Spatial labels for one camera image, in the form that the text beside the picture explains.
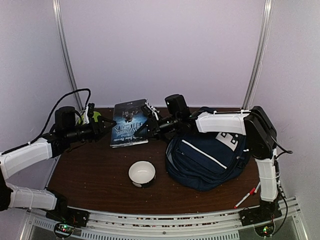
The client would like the right aluminium corner post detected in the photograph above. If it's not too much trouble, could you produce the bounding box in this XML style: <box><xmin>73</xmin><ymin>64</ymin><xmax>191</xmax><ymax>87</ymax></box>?
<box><xmin>241</xmin><ymin>0</ymin><xmax>274</xmax><ymax>110</ymax></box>

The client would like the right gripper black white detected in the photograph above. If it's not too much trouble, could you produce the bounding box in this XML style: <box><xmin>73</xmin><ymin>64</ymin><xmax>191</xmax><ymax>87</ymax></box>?
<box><xmin>134</xmin><ymin>113</ymin><xmax>180</xmax><ymax>140</ymax></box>

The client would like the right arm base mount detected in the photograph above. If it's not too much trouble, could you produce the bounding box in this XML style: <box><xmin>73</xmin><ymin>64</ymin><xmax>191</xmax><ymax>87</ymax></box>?
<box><xmin>239</xmin><ymin>199</ymin><xmax>288</xmax><ymax>239</ymax></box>

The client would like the left aluminium corner post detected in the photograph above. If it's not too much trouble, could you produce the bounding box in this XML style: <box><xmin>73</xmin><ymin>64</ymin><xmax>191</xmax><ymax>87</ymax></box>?
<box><xmin>51</xmin><ymin>0</ymin><xmax>85</xmax><ymax>108</ymax></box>

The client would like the aluminium corner post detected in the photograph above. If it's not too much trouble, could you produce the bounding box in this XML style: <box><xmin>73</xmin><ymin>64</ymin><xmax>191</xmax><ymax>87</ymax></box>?
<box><xmin>51</xmin><ymin>0</ymin><xmax>85</xmax><ymax>108</ymax></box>
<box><xmin>241</xmin><ymin>0</ymin><xmax>274</xmax><ymax>110</ymax></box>

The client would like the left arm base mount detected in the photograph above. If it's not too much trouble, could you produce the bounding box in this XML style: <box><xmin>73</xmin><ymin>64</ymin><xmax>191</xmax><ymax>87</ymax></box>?
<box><xmin>44</xmin><ymin>198</ymin><xmax>90</xmax><ymax>240</ymax></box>

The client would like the navy blue student backpack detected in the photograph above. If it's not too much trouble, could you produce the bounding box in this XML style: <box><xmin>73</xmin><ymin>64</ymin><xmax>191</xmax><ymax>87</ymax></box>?
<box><xmin>165</xmin><ymin>132</ymin><xmax>250</xmax><ymax>192</ymax></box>

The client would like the dark blue cover book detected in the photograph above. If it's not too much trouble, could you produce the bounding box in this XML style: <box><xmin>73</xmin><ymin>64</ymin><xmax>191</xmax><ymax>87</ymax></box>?
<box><xmin>110</xmin><ymin>98</ymin><xmax>149</xmax><ymax>148</ymax></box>

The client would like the white black bowl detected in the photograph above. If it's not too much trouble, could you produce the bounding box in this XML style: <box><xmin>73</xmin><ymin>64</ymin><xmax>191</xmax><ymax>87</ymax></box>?
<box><xmin>128</xmin><ymin>161</ymin><xmax>157</xmax><ymax>188</ymax></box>

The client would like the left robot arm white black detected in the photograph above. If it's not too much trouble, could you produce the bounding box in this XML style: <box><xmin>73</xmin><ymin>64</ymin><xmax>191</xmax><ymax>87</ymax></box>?
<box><xmin>0</xmin><ymin>90</ymin><xmax>117</xmax><ymax>222</ymax></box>

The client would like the red white marker pen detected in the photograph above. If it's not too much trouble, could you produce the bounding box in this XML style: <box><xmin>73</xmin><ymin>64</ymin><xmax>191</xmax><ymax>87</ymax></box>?
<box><xmin>233</xmin><ymin>187</ymin><xmax>256</xmax><ymax>209</ymax></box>

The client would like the black white marker pen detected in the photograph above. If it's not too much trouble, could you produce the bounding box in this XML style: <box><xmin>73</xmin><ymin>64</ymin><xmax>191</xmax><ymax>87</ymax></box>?
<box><xmin>254</xmin><ymin>182</ymin><xmax>261</xmax><ymax>194</ymax></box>

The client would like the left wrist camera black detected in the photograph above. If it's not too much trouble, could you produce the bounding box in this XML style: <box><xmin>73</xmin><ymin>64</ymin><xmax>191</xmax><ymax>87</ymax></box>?
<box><xmin>54</xmin><ymin>106</ymin><xmax>76</xmax><ymax>132</ymax></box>

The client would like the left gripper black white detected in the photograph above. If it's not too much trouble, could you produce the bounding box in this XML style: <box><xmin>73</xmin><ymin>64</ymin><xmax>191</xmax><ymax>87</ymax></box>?
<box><xmin>65</xmin><ymin>115</ymin><xmax>117</xmax><ymax>143</ymax></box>

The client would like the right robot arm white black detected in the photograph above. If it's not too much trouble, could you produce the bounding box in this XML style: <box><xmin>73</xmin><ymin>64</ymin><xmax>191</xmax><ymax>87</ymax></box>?
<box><xmin>135</xmin><ymin>94</ymin><xmax>280</xmax><ymax>221</ymax></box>

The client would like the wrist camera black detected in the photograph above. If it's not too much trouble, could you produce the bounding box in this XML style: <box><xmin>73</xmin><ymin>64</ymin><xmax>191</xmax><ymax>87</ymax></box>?
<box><xmin>54</xmin><ymin>106</ymin><xmax>76</xmax><ymax>132</ymax></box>
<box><xmin>164</xmin><ymin>94</ymin><xmax>190</xmax><ymax>115</ymax></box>

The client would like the green plate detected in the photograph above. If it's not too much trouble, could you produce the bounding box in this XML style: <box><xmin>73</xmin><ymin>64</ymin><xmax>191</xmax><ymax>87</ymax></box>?
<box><xmin>75</xmin><ymin>111</ymin><xmax>101</xmax><ymax>125</ymax></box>

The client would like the aluminium front rail frame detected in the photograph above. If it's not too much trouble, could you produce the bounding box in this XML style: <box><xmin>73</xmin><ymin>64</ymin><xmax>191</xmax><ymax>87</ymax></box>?
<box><xmin>19</xmin><ymin>196</ymin><xmax>308</xmax><ymax>240</ymax></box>

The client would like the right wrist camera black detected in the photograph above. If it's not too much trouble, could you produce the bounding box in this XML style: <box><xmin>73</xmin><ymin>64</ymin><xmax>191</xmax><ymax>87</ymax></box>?
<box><xmin>164</xmin><ymin>94</ymin><xmax>190</xmax><ymax>115</ymax></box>

